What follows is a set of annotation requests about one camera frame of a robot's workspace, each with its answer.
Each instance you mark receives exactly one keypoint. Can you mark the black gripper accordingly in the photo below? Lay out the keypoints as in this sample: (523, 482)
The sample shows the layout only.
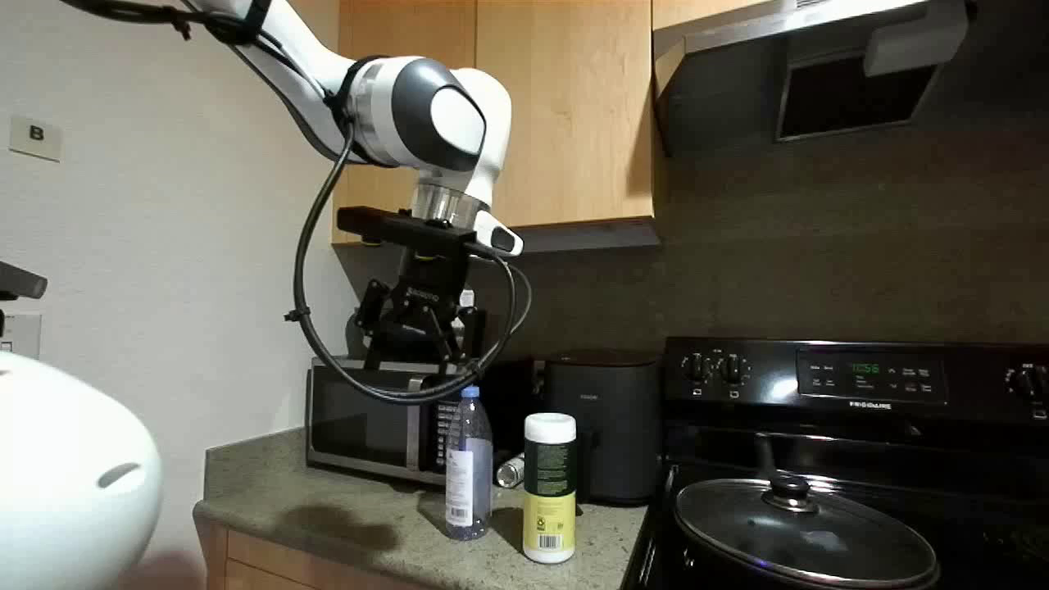
(429, 288)

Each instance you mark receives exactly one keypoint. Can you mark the clear water bottle blue cap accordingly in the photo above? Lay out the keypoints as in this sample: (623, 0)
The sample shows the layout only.
(466, 469)

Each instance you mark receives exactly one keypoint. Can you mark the green bottle with white lid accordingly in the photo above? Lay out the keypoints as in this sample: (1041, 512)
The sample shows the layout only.
(547, 492)

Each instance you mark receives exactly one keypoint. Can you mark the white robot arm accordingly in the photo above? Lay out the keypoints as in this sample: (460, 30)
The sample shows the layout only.
(427, 108)

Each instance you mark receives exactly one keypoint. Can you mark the stainless steel microwave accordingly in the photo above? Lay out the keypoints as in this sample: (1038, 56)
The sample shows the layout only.
(348, 421)

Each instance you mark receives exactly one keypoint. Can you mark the small glass jar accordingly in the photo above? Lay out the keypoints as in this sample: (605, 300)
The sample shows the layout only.
(508, 469)

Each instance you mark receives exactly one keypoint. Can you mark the black air fryer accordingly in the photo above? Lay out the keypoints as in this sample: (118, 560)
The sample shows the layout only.
(611, 436)

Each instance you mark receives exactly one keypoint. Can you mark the wooden base cabinet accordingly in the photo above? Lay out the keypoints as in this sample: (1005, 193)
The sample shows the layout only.
(263, 561)

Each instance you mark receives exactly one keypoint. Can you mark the range hood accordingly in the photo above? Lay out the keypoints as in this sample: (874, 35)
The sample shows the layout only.
(764, 77)

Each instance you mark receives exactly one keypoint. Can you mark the frying pan with glass lid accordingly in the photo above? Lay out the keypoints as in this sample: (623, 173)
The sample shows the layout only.
(806, 537)

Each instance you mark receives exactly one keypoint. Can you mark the black electric stove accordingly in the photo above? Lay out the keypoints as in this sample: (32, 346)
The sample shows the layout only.
(852, 436)

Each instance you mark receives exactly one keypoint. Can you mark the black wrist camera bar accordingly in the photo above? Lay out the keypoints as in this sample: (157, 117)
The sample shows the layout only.
(405, 230)

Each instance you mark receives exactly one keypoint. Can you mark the wooden wall cabinet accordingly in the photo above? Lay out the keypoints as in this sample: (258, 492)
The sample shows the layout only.
(569, 108)

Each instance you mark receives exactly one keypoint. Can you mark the white wall switch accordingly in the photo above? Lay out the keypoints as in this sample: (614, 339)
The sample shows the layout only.
(34, 137)

